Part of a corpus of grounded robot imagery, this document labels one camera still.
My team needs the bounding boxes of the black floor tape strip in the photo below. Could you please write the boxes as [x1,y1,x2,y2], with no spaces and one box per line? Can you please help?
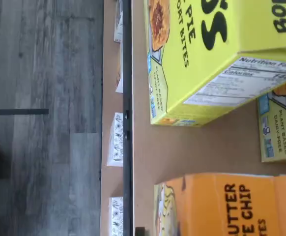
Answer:
[0,108,50,116]

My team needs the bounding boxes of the yellow bobo's box, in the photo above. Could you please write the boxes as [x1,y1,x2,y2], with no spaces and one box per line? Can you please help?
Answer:
[256,84,286,164]
[146,0,286,128]

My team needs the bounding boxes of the yellow Bobo's box, right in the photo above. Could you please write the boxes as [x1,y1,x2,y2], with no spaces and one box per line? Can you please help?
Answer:
[256,84,286,164]

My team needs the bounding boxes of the black metal shelf beam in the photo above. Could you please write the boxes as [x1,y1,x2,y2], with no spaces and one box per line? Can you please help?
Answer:
[121,0,135,236]

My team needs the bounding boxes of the yellow Bobo's box, left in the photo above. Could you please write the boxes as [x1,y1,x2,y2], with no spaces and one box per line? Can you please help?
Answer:
[146,0,286,128]

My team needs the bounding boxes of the blue granola box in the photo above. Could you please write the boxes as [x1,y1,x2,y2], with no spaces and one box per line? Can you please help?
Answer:
[113,0,124,44]

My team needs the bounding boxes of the orange Bobo's peanut butter box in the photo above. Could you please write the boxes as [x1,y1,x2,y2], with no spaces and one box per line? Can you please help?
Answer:
[153,172,286,236]

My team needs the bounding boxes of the yellow white granola box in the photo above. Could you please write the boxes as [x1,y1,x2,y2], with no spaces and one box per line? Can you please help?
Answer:
[114,44,124,94]

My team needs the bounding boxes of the white patterned box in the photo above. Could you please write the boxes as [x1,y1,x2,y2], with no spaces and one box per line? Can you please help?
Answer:
[108,196,125,236]
[106,112,125,168]

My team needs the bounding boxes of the small dark shelf edge tag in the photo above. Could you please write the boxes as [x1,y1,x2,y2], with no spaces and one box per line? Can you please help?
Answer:
[134,226,149,236]

